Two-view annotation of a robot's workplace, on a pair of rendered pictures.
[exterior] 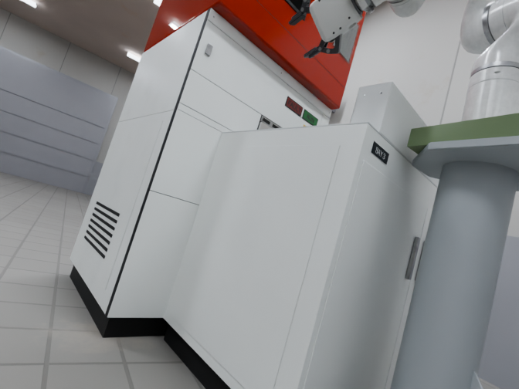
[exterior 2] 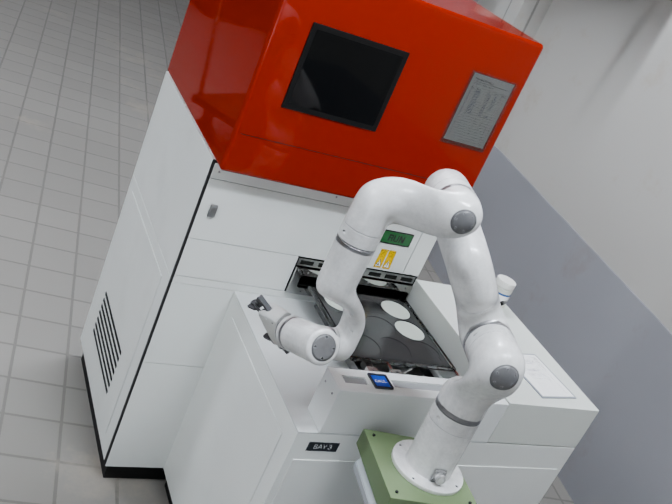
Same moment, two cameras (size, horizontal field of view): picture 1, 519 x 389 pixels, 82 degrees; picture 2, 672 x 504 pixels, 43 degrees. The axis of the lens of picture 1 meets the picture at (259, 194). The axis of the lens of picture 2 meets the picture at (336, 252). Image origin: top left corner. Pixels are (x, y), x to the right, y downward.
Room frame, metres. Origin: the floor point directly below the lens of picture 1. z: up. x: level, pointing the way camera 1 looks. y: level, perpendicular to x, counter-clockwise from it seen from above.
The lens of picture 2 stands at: (-1.08, -0.38, 2.08)
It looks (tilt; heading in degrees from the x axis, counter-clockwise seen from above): 24 degrees down; 9
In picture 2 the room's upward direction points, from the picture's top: 24 degrees clockwise
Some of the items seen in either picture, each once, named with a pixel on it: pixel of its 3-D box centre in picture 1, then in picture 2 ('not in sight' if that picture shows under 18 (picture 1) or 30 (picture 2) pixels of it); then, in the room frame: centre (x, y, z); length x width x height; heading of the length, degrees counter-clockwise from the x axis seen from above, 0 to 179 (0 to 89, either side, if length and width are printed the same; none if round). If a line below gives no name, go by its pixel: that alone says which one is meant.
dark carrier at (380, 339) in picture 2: not in sight; (380, 326); (1.25, -0.23, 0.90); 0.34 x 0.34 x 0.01; 41
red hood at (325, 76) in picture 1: (256, 30); (341, 59); (1.53, 0.27, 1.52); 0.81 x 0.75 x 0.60; 131
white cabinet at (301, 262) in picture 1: (328, 272); (353, 469); (1.22, -0.36, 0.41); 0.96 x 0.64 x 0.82; 131
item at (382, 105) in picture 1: (407, 147); (411, 406); (0.94, -0.42, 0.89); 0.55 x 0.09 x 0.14; 131
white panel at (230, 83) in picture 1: (269, 109); (316, 244); (1.29, 0.06, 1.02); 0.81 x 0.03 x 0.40; 131
